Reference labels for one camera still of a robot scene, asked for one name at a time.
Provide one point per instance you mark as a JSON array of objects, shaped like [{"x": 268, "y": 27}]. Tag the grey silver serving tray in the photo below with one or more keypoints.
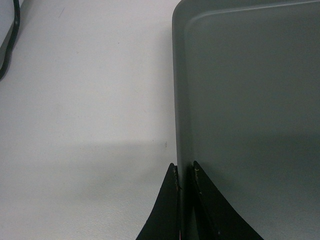
[{"x": 247, "y": 111}]

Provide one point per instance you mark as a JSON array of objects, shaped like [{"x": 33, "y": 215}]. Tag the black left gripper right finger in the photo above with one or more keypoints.
[{"x": 215, "y": 218}]

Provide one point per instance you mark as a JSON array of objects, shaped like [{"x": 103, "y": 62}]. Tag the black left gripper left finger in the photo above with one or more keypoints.
[{"x": 163, "y": 222}]

